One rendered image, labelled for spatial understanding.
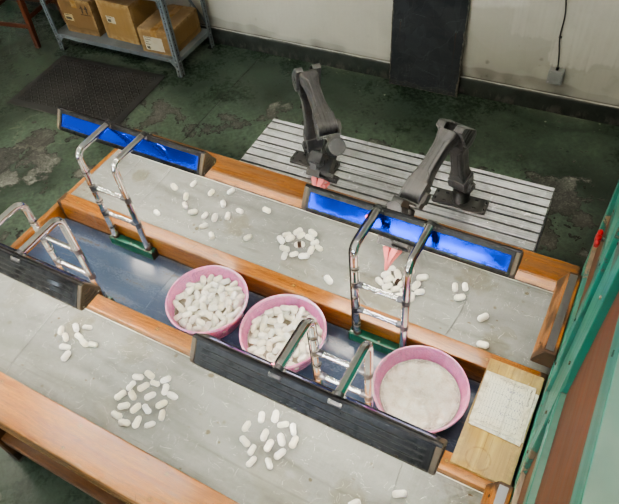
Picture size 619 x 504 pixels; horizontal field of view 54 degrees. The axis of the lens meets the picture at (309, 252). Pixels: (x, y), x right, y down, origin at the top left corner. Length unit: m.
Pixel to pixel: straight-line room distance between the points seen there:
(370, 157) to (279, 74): 1.86
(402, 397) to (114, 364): 0.86
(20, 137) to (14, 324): 2.29
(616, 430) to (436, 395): 1.20
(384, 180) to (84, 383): 1.29
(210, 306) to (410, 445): 0.90
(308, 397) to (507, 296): 0.85
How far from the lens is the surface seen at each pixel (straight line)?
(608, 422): 0.62
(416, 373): 1.82
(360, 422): 1.35
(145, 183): 2.47
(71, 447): 1.86
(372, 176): 2.42
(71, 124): 2.29
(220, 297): 2.00
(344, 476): 1.68
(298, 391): 1.38
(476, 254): 1.64
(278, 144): 2.61
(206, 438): 1.77
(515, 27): 3.74
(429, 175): 1.90
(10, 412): 1.99
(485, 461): 1.68
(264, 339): 1.88
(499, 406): 1.75
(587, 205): 3.42
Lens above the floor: 2.31
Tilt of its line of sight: 49 degrees down
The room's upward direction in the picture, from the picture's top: 7 degrees counter-clockwise
